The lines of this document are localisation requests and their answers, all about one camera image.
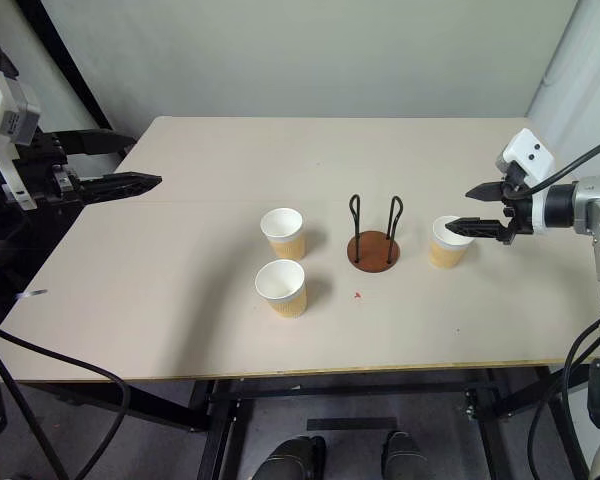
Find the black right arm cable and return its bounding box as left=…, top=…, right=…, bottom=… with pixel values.
left=526, top=314, right=600, bottom=480

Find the tan ribbed paper cup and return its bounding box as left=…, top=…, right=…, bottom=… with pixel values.
left=254, top=259, right=309, bottom=320
left=428, top=215, right=477, bottom=270
left=259, top=207, right=307, bottom=262

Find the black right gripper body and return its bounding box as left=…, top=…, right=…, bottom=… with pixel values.
left=499, top=162, right=535, bottom=247

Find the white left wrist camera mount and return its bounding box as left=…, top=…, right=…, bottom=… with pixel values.
left=0, top=66, right=42, bottom=211

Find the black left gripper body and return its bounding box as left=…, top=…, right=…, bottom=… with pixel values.
left=8, top=129, right=87, bottom=205

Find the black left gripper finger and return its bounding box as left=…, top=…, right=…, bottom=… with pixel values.
left=78, top=171, right=163, bottom=205
left=54, top=128, right=138, bottom=157

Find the brown cup holder stand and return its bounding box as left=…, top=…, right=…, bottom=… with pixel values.
left=346, top=194, right=406, bottom=275

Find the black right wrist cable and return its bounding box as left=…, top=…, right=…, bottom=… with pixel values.
left=512, top=132, right=600, bottom=197

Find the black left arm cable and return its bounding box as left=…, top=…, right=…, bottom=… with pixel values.
left=0, top=324, right=132, bottom=480

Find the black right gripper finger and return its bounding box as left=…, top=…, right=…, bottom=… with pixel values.
left=444, top=216, right=512, bottom=244
left=465, top=181, right=506, bottom=203

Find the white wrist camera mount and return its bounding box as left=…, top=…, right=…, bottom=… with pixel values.
left=0, top=66, right=42, bottom=211
left=494, top=127, right=556, bottom=237

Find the dark rounded shape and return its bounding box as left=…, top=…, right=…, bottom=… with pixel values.
left=381, top=430, right=427, bottom=480
left=251, top=434, right=327, bottom=480

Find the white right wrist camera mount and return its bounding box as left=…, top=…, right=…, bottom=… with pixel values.
left=494, top=127, right=556, bottom=237

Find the black metal table frame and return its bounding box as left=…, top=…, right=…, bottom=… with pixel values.
left=18, top=365, right=592, bottom=480

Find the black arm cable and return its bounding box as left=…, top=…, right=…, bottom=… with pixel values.
left=526, top=314, right=600, bottom=480
left=0, top=324, right=132, bottom=480

